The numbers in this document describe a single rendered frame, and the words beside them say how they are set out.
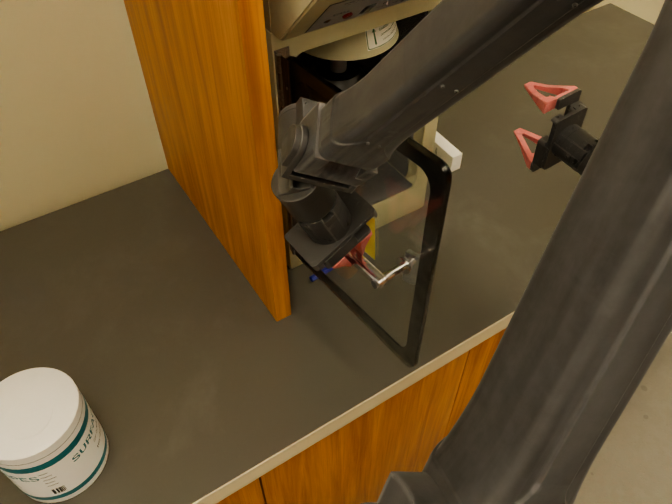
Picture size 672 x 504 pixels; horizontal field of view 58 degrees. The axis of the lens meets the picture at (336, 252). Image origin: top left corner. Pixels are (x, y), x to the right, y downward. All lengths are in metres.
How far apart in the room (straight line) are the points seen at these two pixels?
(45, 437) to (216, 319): 0.36
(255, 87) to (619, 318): 0.56
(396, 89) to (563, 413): 0.27
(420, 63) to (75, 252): 0.94
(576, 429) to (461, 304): 0.82
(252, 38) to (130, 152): 0.71
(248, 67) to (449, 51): 0.35
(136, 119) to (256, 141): 0.59
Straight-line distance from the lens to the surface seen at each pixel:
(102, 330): 1.12
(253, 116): 0.76
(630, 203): 0.27
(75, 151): 1.34
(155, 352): 1.07
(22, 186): 1.36
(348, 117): 0.53
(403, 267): 0.79
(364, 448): 1.23
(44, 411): 0.88
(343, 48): 0.96
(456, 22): 0.42
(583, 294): 0.28
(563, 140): 1.02
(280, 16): 0.80
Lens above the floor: 1.80
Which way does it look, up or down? 48 degrees down
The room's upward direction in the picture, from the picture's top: straight up
